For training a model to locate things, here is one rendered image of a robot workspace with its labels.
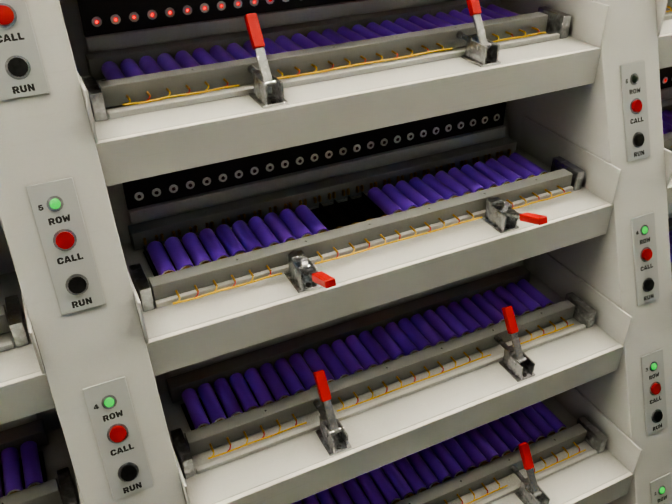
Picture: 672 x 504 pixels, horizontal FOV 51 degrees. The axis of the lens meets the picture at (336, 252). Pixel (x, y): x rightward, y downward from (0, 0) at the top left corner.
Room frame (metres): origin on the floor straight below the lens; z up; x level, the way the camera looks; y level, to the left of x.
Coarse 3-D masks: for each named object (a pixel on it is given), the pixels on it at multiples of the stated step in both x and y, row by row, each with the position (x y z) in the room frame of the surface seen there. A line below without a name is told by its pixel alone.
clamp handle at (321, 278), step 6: (306, 258) 0.73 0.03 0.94; (300, 264) 0.73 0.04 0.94; (306, 264) 0.73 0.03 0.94; (300, 270) 0.73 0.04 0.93; (306, 270) 0.72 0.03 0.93; (312, 270) 0.72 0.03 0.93; (312, 276) 0.69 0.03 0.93; (318, 276) 0.68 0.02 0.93; (324, 276) 0.68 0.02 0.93; (330, 276) 0.68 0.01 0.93; (318, 282) 0.68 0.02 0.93; (324, 282) 0.67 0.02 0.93; (330, 282) 0.67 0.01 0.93
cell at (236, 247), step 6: (216, 228) 0.82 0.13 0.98; (222, 228) 0.81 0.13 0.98; (228, 228) 0.81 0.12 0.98; (216, 234) 0.82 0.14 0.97; (222, 234) 0.80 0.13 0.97; (228, 234) 0.80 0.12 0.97; (234, 234) 0.81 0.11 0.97; (222, 240) 0.80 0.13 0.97; (228, 240) 0.79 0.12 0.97; (234, 240) 0.79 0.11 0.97; (228, 246) 0.78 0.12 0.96; (234, 246) 0.78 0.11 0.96; (240, 246) 0.78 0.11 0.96; (228, 252) 0.78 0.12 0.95; (234, 252) 0.77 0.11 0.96
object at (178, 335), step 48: (432, 144) 0.97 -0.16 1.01; (528, 144) 1.02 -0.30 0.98; (240, 192) 0.87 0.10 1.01; (576, 192) 0.91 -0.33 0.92; (432, 240) 0.81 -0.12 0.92; (480, 240) 0.81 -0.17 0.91; (528, 240) 0.83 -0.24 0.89; (576, 240) 0.87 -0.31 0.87; (144, 288) 0.69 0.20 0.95; (240, 288) 0.73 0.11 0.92; (288, 288) 0.73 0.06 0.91; (336, 288) 0.73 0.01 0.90; (384, 288) 0.76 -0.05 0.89; (144, 336) 0.65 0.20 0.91; (192, 336) 0.67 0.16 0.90; (240, 336) 0.70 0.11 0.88
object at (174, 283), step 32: (480, 192) 0.87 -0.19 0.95; (512, 192) 0.87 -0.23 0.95; (544, 192) 0.90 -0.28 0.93; (352, 224) 0.81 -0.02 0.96; (384, 224) 0.80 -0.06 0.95; (416, 224) 0.82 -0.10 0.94; (256, 256) 0.75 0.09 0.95; (320, 256) 0.77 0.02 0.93; (160, 288) 0.71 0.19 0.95; (192, 288) 0.72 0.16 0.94; (224, 288) 0.72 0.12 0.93
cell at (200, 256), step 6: (186, 234) 0.80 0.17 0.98; (192, 234) 0.80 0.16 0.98; (186, 240) 0.80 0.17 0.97; (192, 240) 0.79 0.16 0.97; (198, 240) 0.80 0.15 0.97; (186, 246) 0.79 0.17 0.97; (192, 246) 0.78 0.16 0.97; (198, 246) 0.78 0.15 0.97; (192, 252) 0.77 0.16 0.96; (198, 252) 0.77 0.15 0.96; (204, 252) 0.77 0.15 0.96; (192, 258) 0.77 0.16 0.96; (198, 258) 0.76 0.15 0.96; (204, 258) 0.76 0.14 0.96; (198, 264) 0.75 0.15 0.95
